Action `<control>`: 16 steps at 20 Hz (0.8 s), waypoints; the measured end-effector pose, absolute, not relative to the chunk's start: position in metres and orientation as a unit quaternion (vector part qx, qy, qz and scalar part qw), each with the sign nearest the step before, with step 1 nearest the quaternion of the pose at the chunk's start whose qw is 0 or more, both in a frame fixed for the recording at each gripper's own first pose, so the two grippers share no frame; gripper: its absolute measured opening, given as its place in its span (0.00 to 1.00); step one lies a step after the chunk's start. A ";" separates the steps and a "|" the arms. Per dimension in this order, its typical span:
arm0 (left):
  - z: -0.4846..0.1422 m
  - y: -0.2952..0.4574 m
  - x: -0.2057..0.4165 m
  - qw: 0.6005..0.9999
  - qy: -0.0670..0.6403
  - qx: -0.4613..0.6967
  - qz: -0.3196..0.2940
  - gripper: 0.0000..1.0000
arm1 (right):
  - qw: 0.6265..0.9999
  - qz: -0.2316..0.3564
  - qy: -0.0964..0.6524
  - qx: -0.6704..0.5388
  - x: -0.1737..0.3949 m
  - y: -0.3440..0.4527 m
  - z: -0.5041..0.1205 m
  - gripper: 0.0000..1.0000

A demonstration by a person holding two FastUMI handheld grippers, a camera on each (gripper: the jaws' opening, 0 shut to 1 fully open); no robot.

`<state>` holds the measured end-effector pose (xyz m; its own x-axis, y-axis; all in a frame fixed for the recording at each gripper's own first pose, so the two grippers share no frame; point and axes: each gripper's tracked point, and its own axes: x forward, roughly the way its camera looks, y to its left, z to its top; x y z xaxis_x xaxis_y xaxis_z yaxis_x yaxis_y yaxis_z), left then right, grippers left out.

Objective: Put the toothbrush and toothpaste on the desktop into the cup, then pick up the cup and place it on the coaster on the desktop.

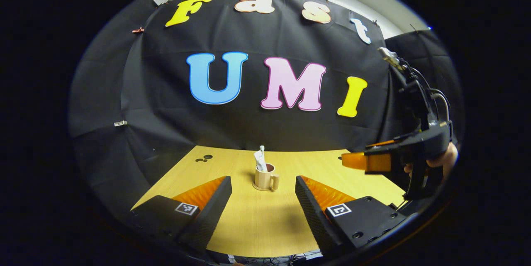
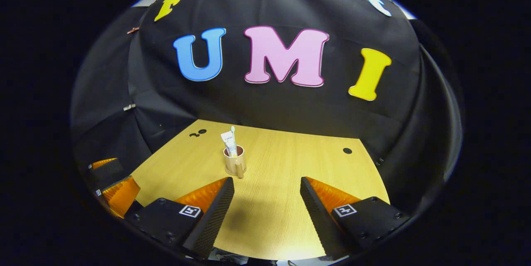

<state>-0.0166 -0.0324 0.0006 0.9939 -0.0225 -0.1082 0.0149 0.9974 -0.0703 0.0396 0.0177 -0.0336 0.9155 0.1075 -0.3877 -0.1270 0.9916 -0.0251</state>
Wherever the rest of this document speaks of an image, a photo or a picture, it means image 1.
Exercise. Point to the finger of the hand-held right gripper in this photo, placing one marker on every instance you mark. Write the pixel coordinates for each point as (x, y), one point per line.
(394, 143)
(373, 162)

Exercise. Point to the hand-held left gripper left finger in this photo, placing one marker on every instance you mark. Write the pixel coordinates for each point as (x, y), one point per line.
(215, 208)

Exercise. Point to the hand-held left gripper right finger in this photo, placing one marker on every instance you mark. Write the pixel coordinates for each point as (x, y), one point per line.
(309, 212)

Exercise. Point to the round brown coaster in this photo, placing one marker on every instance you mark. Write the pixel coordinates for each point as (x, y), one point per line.
(254, 186)

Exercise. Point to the black backdrop cloth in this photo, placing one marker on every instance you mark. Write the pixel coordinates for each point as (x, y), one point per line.
(166, 91)

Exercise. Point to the wooden desktop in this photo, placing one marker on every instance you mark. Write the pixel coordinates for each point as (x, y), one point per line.
(257, 224)

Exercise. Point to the white toothpaste tube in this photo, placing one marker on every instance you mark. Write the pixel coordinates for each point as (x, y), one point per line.
(260, 162)

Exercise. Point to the red cloth clip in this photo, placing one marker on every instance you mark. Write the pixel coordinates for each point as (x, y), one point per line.
(138, 30)

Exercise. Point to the white cloth clip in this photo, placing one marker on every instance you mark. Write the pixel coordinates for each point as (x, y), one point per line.
(120, 123)

